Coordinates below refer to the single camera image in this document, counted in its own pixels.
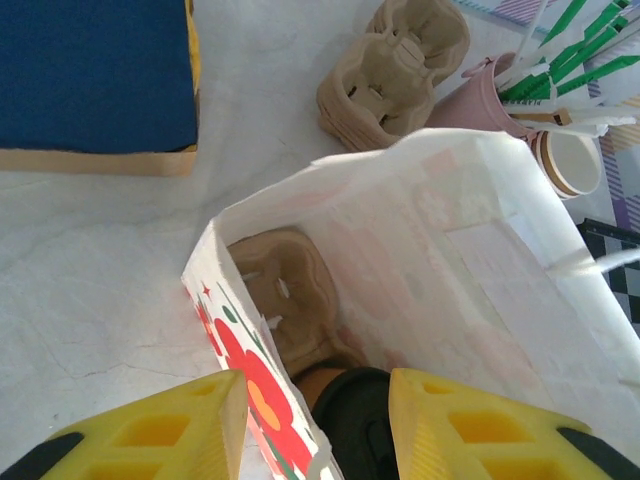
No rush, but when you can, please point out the white flower paper bag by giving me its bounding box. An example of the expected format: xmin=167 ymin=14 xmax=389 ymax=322
xmin=180 ymin=127 xmax=640 ymax=480

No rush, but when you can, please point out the yellow napkin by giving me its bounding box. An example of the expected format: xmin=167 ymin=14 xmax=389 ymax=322
xmin=184 ymin=0 xmax=202 ymax=151

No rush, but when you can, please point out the blue napkin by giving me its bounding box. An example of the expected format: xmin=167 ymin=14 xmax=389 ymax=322
xmin=0 ymin=0 xmax=200 ymax=154

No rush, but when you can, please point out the brown paper coffee cup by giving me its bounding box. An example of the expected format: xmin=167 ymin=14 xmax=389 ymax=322
xmin=294 ymin=367 xmax=346 ymax=411

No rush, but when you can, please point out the black grey chessboard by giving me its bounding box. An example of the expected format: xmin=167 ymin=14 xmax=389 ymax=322
xmin=574 ymin=217 xmax=640 ymax=326

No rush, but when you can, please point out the green wrapped straw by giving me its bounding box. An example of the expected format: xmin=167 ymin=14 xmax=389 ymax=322
xmin=499 ymin=0 xmax=631 ymax=96
xmin=539 ymin=0 xmax=589 ymax=49
xmin=554 ymin=54 xmax=640 ymax=96

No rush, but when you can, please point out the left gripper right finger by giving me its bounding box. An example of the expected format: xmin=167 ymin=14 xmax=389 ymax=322
xmin=388 ymin=368 xmax=640 ymax=480

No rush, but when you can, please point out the cardboard napkin box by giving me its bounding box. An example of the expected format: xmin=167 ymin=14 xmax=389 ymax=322
xmin=0 ymin=0 xmax=202 ymax=177

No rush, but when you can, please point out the pink straw holder cup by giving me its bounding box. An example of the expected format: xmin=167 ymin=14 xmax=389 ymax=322
xmin=424 ymin=52 xmax=536 ymax=144

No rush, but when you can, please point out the brown pulp cup carrier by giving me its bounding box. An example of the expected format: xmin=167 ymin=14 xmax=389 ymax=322
xmin=227 ymin=227 xmax=369 ymax=381

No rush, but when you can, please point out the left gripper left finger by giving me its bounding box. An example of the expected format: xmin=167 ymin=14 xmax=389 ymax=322
xmin=0 ymin=369 xmax=250 ymax=480

